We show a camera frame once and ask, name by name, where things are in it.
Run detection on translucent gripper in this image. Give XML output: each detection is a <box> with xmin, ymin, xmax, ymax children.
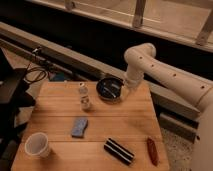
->
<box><xmin>120</xmin><ymin>84</ymin><xmax>135</xmax><ymax>100</ymax></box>

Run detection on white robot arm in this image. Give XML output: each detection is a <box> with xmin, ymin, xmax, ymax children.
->
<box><xmin>124</xmin><ymin>43</ymin><xmax>213</xmax><ymax>171</ymax></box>

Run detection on dark round bowl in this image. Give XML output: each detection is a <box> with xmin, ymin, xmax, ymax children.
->
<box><xmin>96</xmin><ymin>77</ymin><xmax>123</xmax><ymax>101</ymax></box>

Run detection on clear plastic bottle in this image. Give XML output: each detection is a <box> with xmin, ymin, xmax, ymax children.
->
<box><xmin>78</xmin><ymin>82</ymin><xmax>91</xmax><ymax>111</ymax></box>

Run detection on blue sponge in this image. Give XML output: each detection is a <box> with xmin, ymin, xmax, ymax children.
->
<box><xmin>71</xmin><ymin>117</ymin><xmax>88</xmax><ymax>138</ymax></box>

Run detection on black white striped block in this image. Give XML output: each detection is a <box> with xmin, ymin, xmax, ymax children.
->
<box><xmin>104</xmin><ymin>138</ymin><xmax>134</xmax><ymax>165</ymax></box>

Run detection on red brown oblong object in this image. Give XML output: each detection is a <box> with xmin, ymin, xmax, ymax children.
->
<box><xmin>146</xmin><ymin>138</ymin><xmax>159</xmax><ymax>166</ymax></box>

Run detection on wooden railing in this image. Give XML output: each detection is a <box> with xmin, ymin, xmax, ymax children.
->
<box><xmin>28</xmin><ymin>0</ymin><xmax>213</xmax><ymax>52</ymax></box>

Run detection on white plastic cup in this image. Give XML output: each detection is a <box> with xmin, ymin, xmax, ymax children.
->
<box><xmin>24</xmin><ymin>132</ymin><xmax>51</xmax><ymax>157</ymax></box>

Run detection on black equipment at left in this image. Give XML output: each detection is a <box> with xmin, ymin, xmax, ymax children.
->
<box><xmin>0</xmin><ymin>48</ymin><xmax>35</xmax><ymax>157</ymax></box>

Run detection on black cables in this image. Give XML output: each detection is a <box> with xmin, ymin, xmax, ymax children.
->
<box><xmin>23</xmin><ymin>46</ymin><xmax>56</xmax><ymax>84</ymax></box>

